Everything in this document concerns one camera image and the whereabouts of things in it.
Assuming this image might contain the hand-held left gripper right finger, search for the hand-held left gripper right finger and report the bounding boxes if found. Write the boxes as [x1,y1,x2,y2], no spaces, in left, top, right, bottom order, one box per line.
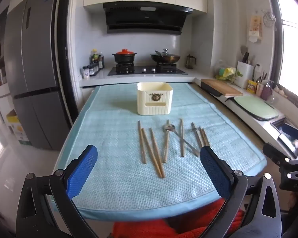
[200,146,282,238]

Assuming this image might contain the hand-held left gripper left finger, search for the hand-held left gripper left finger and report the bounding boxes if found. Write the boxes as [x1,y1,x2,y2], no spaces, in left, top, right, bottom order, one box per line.
[16,144,98,238]

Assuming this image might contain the cream ribbed utensil holder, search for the cream ribbed utensil holder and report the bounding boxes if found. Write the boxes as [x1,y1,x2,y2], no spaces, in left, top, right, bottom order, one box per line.
[136,82,174,116]

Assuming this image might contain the kitchen sink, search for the kitchen sink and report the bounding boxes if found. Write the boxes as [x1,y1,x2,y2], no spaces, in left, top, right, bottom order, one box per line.
[270,118,287,132]

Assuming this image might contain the light blue woven mat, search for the light blue woven mat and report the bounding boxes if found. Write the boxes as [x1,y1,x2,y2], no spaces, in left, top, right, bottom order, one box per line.
[52,83,268,222]

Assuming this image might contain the green cutting board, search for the green cutting board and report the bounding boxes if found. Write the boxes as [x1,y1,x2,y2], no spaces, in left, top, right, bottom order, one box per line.
[233,95,280,120]

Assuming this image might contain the purple bottle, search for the purple bottle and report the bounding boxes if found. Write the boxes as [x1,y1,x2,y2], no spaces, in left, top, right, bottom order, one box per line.
[260,79,274,101]

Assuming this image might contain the beige utensil cup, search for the beige utensil cup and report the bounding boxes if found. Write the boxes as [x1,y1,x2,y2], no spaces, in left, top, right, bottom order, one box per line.
[255,71,267,97]

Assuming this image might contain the red garment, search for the red garment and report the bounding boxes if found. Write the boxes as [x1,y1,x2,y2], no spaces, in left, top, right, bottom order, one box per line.
[111,200,244,238]

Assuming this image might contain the yellow cardboard box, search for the yellow cardboard box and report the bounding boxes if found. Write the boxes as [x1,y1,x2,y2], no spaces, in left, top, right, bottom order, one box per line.
[6,108,32,146]

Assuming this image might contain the black board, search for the black board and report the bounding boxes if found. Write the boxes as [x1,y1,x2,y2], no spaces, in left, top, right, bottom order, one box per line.
[201,81,223,97]

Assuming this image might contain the wooden cutting board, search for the wooden cutting board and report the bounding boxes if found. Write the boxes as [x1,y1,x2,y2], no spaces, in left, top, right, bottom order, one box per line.
[201,79,244,97]

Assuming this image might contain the white knife block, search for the white knife block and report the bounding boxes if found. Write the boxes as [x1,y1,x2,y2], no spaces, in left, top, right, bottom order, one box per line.
[236,52,254,89]

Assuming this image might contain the bag with yellow-green cloths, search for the bag with yellow-green cloths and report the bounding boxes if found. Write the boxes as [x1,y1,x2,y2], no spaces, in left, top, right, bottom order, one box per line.
[214,59,237,81]

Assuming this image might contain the glass pitcher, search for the glass pitcher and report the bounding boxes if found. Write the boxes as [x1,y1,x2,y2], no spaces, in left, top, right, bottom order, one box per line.
[185,54,196,69]

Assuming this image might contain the grey refrigerator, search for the grey refrigerator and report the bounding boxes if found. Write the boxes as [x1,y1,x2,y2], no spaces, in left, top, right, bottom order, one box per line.
[4,0,74,151]

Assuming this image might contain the black gas stove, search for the black gas stove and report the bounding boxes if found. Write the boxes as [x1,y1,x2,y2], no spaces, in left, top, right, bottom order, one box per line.
[107,64,189,76]

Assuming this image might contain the black pot with red lid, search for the black pot with red lid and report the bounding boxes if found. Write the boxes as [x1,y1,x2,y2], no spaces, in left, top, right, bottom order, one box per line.
[112,49,138,64]

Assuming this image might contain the wok with glass lid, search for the wok with glass lid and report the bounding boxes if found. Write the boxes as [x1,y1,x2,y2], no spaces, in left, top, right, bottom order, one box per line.
[150,49,181,64]

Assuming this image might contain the black range hood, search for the black range hood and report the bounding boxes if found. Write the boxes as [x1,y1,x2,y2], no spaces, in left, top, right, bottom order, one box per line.
[103,2,193,35]

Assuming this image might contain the hanging wall towel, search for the hanging wall towel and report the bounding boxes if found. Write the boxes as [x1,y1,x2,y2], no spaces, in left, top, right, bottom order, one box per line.
[247,15,263,43]

